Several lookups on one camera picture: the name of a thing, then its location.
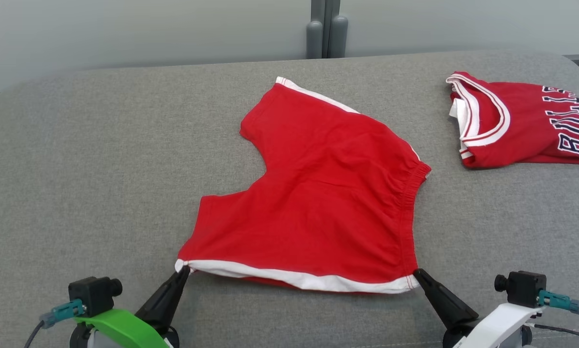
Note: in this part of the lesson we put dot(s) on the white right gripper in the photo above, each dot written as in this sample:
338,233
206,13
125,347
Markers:
497,328

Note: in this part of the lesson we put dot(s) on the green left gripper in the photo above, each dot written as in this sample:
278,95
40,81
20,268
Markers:
120,331

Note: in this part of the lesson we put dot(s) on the red shorts with white trim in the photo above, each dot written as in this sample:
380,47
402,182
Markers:
318,203

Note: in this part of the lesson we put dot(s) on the red Bulls basketball jersey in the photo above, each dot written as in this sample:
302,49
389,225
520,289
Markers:
516,125

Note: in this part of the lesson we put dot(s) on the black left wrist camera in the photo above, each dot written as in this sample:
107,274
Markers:
93,295

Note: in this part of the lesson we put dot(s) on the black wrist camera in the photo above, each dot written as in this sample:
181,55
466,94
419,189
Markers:
524,289
93,295

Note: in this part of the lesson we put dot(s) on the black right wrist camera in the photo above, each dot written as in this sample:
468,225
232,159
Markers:
524,289

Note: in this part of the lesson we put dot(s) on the grey aluminium partition post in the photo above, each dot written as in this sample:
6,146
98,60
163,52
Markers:
327,29

